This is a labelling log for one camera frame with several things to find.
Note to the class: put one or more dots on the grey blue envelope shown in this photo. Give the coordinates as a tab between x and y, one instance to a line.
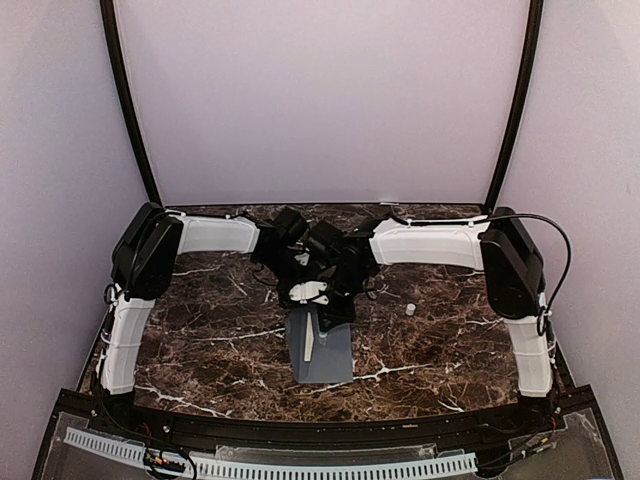
331	363

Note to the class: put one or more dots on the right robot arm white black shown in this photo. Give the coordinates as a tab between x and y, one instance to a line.
496	245

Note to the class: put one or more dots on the beige lined letter paper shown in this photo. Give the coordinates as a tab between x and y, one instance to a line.
309	340

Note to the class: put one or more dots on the black frame post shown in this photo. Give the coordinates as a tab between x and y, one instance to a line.
116	58
526	65

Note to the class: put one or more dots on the right black frame post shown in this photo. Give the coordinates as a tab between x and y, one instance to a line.
526	65

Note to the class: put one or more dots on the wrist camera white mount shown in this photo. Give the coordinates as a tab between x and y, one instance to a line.
303	258
310	292

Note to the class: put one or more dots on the black curved front rail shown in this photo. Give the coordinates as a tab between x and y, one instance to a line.
195	432

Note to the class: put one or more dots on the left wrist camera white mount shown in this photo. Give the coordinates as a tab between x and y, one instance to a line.
303	258

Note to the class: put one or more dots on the white slotted cable duct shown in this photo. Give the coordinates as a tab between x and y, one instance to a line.
254	463

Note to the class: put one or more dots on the clear acrylic front plate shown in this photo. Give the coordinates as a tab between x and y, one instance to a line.
325	455

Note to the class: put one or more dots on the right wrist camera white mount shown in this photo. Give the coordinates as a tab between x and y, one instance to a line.
310	292

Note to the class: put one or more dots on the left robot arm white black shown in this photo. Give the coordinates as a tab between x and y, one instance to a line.
143	263

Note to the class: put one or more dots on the left black frame post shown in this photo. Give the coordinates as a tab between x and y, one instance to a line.
116	58

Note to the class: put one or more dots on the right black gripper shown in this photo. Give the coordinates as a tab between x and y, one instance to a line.
341	316

